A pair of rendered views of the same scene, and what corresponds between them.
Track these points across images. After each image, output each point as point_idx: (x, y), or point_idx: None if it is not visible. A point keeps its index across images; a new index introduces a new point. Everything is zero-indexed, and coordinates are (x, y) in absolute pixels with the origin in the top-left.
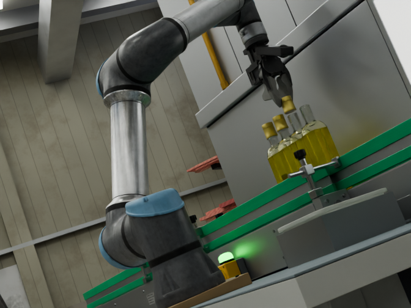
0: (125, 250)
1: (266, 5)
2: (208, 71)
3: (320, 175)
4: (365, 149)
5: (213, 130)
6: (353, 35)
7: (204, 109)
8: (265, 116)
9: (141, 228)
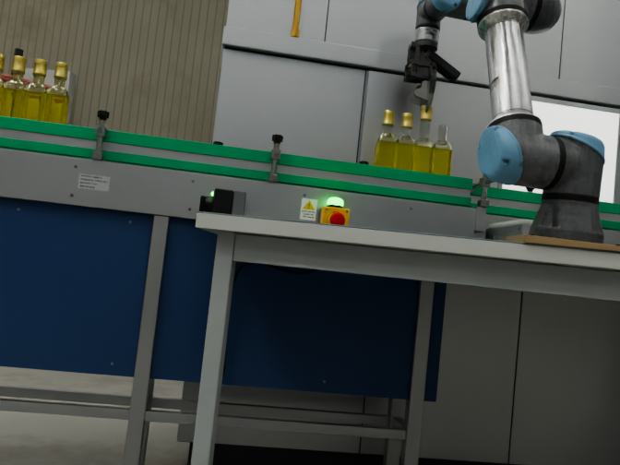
0: (552, 168)
1: (398, 17)
2: (274, 3)
3: None
4: (502, 193)
5: (234, 56)
6: (479, 104)
7: (246, 31)
8: (327, 93)
9: (595, 164)
